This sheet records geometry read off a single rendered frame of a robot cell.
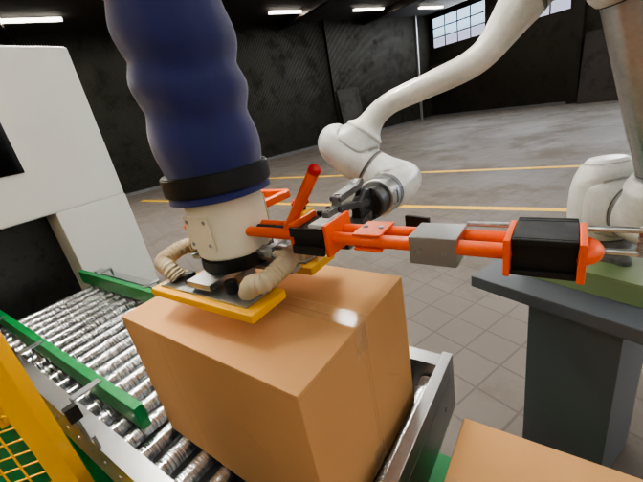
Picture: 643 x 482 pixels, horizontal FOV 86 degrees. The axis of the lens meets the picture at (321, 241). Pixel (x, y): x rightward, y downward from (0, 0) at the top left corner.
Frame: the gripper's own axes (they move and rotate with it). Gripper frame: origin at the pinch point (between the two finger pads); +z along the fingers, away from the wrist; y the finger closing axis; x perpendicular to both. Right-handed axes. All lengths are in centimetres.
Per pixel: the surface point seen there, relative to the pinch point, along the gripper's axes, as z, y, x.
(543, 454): -18, 59, -35
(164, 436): 21, 60, 56
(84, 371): 23, 50, 99
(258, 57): -853, -196, 776
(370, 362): -1.0, 29.7, -4.5
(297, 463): 20.1, 37.2, 0.9
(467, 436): -15, 59, -20
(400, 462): 2, 53, -10
